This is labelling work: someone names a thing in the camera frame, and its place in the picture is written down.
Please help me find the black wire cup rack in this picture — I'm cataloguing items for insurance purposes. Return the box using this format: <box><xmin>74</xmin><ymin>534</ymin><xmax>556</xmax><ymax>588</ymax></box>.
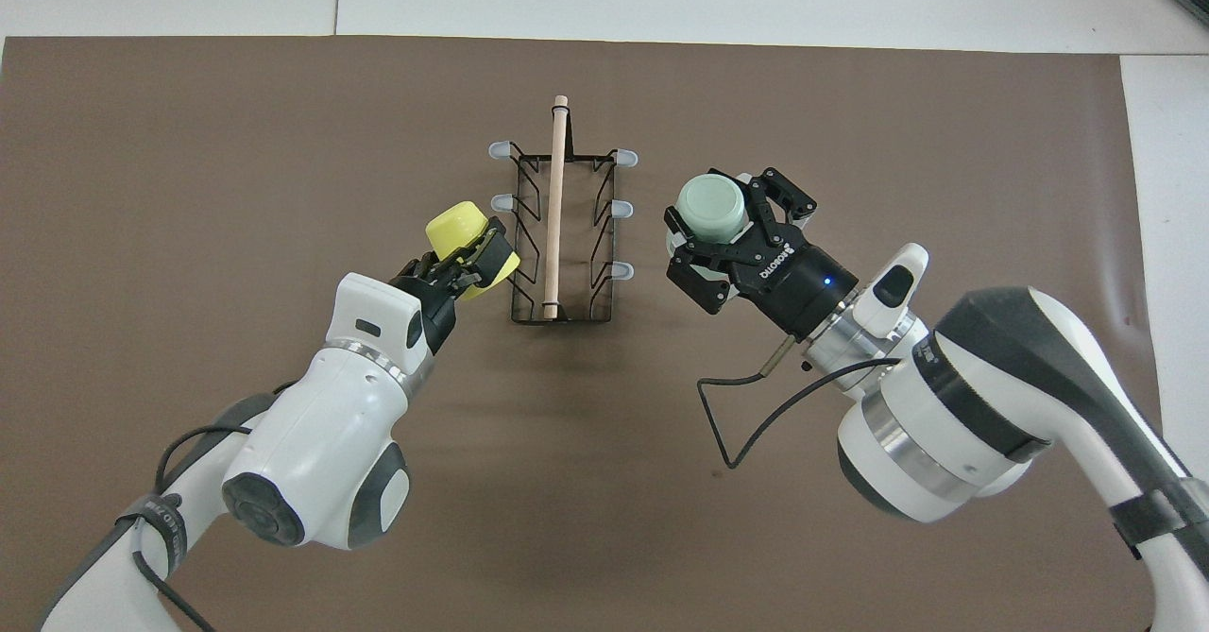
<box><xmin>486</xmin><ymin>94</ymin><xmax>640</xmax><ymax>327</ymax></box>

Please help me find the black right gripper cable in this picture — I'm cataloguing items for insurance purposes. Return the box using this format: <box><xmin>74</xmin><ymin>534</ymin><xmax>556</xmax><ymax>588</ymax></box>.
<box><xmin>696</xmin><ymin>334</ymin><xmax>908</xmax><ymax>470</ymax></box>

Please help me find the yellow plastic cup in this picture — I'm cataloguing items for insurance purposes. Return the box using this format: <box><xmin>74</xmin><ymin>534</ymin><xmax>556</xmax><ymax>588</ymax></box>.
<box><xmin>425</xmin><ymin>200</ymin><xmax>522</xmax><ymax>303</ymax></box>

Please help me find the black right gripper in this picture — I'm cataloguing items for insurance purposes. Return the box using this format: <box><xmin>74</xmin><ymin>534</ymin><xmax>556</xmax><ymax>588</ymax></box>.
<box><xmin>664</xmin><ymin>167</ymin><xmax>860</xmax><ymax>342</ymax></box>

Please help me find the brown table mat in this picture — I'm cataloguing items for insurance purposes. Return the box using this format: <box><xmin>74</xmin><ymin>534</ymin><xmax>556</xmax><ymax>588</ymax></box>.
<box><xmin>0</xmin><ymin>35</ymin><xmax>1188</xmax><ymax>632</ymax></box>

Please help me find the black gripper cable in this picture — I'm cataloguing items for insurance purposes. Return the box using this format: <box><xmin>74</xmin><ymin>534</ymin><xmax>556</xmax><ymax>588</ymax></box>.
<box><xmin>696</xmin><ymin>334</ymin><xmax>908</xmax><ymax>470</ymax></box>
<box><xmin>130</xmin><ymin>382</ymin><xmax>299</xmax><ymax>632</ymax></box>

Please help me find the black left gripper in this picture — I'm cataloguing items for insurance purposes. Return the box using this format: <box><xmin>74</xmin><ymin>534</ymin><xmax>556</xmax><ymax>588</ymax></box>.
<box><xmin>389</xmin><ymin>219</ymin><xmax>512</xmax><ymax>354</ymax></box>

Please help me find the pale green plastic cup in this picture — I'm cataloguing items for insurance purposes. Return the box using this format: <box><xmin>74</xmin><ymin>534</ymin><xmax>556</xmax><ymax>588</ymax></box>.
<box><xmin>673</xmin><ymin>172</ymin><xmax>753</xmax><ymax>247</ymax></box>

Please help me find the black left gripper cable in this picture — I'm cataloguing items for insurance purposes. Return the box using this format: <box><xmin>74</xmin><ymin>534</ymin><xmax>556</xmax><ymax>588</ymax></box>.
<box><xmin>130</xmin><ymin>382</ymin><xmax>299</xmax><ymax>632</ymax></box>

